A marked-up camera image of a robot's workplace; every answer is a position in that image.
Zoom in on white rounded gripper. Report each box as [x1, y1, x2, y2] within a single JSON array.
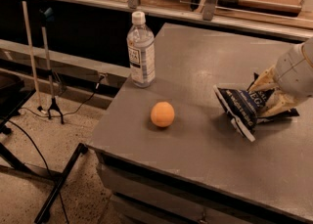
[[248, 38, 313, 117]]

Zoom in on blue chip bag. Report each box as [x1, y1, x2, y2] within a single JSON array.
[[213, 85, 299, 142]]

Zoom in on clear plastic water bottle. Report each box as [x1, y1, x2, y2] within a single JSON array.
[[126, 11, 156, 88]]

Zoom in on grey drawer cabinet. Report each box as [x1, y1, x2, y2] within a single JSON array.
[[91, 24, 313, 224]]

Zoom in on orange ball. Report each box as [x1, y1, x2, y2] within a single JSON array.
[[151, 102, 175, 127]]

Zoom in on grabber tool on stand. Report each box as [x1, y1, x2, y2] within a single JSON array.
[[39, 8, 64, 123]]

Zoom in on white pole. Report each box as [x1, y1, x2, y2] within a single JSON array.
[[22, 1, 46, 115]]

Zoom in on metal window rail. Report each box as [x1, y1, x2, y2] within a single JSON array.
[[0, 0, 313, 41]]

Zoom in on black floor cable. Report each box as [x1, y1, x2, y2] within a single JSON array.
[[6, 73, 107, 224]]

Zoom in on black folding stand frame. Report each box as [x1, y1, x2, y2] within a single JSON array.
[[0, 72, 90, 224]]

